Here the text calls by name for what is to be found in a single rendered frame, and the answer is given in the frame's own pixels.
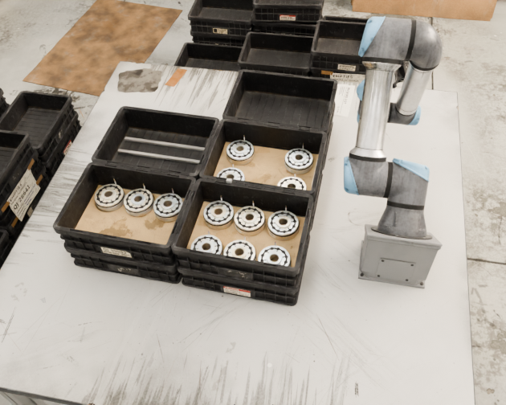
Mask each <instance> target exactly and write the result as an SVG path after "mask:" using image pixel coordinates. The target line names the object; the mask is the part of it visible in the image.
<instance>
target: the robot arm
mask: <svg viewBox="0 0 506 405"><path fill-rule="evenodd" d="M358 55H359V56H360V57H362V56H363V58H362V63H363V64H364V66H365V68H366V72H365V79H364V80H363V81H362V82H361V83H360V84H359V85H358V86H357V97H358V98H359V99H360V102H359V106H358V110H357V123H358V128H357V139H356V145H355V147H354V148H353V149H351V150H350V151H349V156H347V157H344V189H345V192H347V193H349V194H356V195H358V196H359V195H364V196H370V197H377V198H387V203H386V208H385V210H384V212H383V214H382V216H381V218H380V220H379V222H378V225H377V229H378V230H379V231H384V232H386V233H390V234H394V235H402V236H409V237H426V222H425V217H424V208H425V202H426V193H427V187H428V182H429V175H430V170H429V168H428V167H427V166H425V165H422V164H418V163H415V162H409V161H406V160H402V159H398V158H394V159H393V160H392V162H387V161H386V157H387V156H386V154H385V153H384V151H383V145H384V140H385V134H386V125H387V123H392V124H400V125H417V124H418V123H419V120H420V117H421V106H420V105H419V103H420V100H421V99H422V95H423V93H424V91H425V89H426V86H427V83H428V81H429V79H430V77H431V73H432V72H433V70H434V69H436V68H437V67H438V65H439V63H440V60H441V58H442V56H443V44H442V40H441V38H440V36H439V33H438V32H437V31H436V29H434V28H433V27H432V25H430V24H429V23H428V22H425V21H422V20H419V19H406V18H388V17H386V16H384V17H371V18H369V20H368V21H367V23H366V26H365V30H364V34H363V36H362V40H361V46H360V49H359V52H358ZM400 82H403V84H402V88H401V90H400V93H399V95H398V99H397V102H396V103H393V102H390V98H391V93H392V88H396V87H397V83H400Z"/></svg>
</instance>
